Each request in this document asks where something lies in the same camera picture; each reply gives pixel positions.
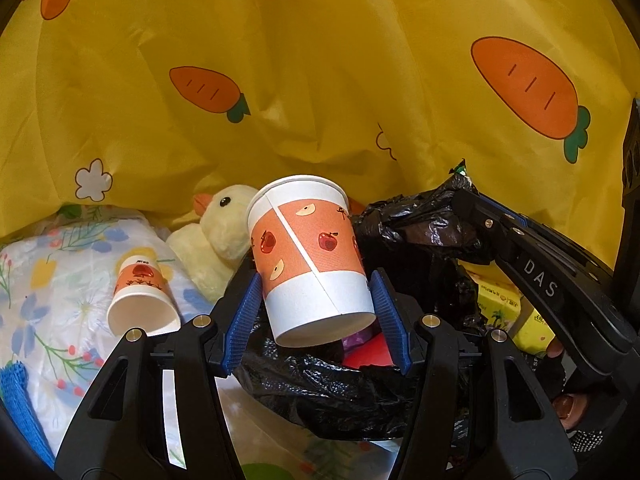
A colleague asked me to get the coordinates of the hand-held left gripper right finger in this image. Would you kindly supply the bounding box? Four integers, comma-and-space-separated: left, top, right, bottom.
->
369, 267, 578, 480

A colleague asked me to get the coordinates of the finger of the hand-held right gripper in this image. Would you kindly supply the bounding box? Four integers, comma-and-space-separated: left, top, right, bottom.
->
452, 187, 638, 376
475, 191, 616, 306

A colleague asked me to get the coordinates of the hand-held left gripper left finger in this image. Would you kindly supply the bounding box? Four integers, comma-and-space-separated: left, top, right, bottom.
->
54, 274, 265, 480

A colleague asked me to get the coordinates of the pink plastic bag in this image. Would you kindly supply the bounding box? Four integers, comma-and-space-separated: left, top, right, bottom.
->
345, 330, 376, 351

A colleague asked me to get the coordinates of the large red paper cup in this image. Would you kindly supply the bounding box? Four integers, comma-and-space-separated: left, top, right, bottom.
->
342, 332, 401, 368

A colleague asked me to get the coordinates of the orange white paper cup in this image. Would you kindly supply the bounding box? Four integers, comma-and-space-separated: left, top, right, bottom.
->
246, 175, 377, 348
106, 247, 182, 337

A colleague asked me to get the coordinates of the black trash bag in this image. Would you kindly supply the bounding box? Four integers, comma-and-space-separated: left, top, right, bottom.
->
232, 177, 571, 461

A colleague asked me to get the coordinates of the person's right hand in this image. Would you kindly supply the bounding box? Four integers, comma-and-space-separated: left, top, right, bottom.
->
545, 337, 621, 461

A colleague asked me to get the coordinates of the yellow printed carton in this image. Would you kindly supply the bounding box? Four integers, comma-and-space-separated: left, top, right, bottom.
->
460, 260, 556, 358

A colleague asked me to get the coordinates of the yellow duck plush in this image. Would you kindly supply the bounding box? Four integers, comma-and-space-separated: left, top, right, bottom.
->
166, 184, 261, 303

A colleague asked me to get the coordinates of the floral bedsheet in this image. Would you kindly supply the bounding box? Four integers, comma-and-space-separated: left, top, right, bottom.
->
0, 202, 401, 480

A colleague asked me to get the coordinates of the blue knitted cloth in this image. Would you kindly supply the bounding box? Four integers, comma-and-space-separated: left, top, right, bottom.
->
0, 362, 56, 466

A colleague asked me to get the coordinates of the yellow carrot print curtain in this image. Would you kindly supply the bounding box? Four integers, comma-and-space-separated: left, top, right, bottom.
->
0, 0, 640, 271

